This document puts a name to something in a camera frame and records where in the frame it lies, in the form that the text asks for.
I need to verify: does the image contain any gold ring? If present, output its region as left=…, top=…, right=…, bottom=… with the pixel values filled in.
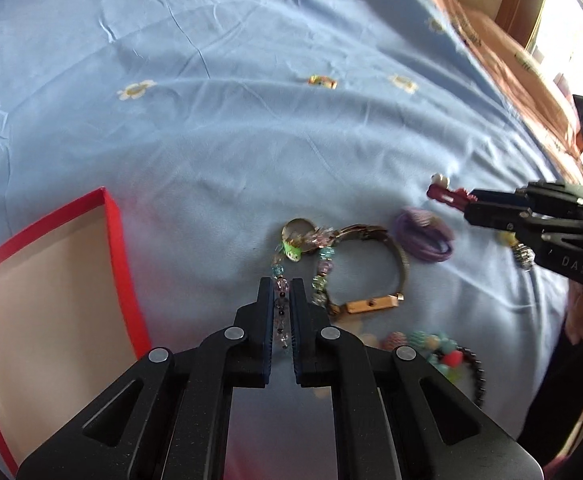
left=280, top=216, right=315, bottom=246

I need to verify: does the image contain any red shallow box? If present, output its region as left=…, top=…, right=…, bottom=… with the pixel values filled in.
left=0, top=188, right=152, bottom=474

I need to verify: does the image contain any yellow silver charm pendant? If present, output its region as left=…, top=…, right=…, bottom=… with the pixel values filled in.
left=497, top=231, right=534, bottom=271

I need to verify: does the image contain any purple hair tie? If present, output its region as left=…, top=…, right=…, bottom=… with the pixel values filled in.
left=390, top=206, right=457, bottom=265

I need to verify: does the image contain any light blue floral bedsheet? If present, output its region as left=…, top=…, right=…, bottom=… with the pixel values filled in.
left=0, top=0, right=582, bottom=466

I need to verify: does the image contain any pastel beaded charm bracelet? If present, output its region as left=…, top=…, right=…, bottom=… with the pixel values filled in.
left=269, top=228, right=341, bottom=351

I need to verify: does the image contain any red kitty hair clip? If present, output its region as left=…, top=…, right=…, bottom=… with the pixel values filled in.
left=426, top=174, right=477, bottom=211

